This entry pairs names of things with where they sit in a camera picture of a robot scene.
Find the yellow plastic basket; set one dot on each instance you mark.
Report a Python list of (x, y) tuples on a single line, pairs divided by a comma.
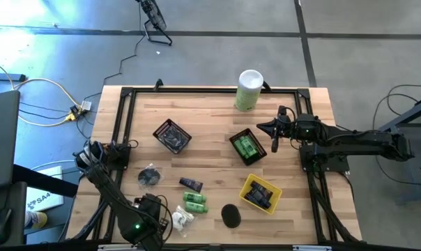
[(254, 178)]

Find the black aluminium table frame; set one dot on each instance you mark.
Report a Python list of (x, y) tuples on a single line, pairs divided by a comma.
[(214, 90)]

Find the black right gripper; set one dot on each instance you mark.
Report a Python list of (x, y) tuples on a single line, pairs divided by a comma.
[(287, 128)]

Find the grey desk top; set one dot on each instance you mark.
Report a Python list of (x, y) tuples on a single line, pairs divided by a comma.
[(3, 139)]

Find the black plastic basket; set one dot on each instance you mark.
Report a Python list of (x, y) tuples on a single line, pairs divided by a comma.
[(247, 132), (187, 137)]

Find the black round pad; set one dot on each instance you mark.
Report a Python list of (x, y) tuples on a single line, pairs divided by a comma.
[(172, 137), (148, 177)]

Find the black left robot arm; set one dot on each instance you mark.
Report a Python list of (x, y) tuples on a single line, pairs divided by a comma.
[(109, 195)]

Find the black desk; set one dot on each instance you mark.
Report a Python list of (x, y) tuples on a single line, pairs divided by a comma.
[(39, 179)]

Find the green white wipes canister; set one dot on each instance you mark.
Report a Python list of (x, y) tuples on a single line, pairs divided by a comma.
[(249, 90)]

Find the black floor fan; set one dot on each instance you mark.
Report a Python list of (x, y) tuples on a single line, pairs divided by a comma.
[(156, 19)]

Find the bag of cotton balls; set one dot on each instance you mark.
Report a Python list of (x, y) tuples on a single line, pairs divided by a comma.
[(182, 219)]

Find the person's yellow white shoe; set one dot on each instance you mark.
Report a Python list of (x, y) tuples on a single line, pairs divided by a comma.
[(38, 219)]

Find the green travel bottle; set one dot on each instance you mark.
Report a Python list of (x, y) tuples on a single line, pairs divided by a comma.
[(246, 146), (252, 148), (196, 208), (194, 197), (239, 148)]

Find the yellow power plug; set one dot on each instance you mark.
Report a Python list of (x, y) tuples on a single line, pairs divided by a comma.
[(72, 115)]

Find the black floor bar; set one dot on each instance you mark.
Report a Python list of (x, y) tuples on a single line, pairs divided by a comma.
[(8, 76)]

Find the white printed box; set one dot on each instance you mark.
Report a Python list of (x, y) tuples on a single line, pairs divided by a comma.
[(45, 202)]

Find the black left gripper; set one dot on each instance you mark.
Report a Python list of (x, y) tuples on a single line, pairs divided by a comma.
[(149, 207)]

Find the white power adapter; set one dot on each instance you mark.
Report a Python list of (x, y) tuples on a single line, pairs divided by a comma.
[(86, 105)]

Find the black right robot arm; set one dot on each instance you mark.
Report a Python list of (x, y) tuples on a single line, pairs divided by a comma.
[(353, 139)]

